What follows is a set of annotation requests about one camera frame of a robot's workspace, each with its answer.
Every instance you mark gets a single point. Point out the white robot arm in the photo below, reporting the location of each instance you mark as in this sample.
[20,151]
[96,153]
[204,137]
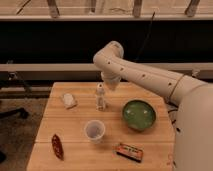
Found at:
[193,146]

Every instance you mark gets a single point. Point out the small clear plastic bottle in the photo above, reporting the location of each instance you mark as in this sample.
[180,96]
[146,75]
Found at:
[100,100]

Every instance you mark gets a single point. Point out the white crumpled packet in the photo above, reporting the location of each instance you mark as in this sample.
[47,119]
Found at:
[68,100]

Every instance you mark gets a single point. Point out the green ceramic bowl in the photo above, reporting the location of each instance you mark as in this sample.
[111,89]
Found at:
[138,115]

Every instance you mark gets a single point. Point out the translucent plastic cup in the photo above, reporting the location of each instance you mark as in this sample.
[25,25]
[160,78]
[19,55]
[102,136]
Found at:
[94,131]

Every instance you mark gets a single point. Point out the orange black candy box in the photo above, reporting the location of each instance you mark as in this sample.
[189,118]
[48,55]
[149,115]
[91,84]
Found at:
[129,152]

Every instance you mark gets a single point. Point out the dark red snack wrapper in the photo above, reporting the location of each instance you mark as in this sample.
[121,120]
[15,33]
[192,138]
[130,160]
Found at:
[57,147]

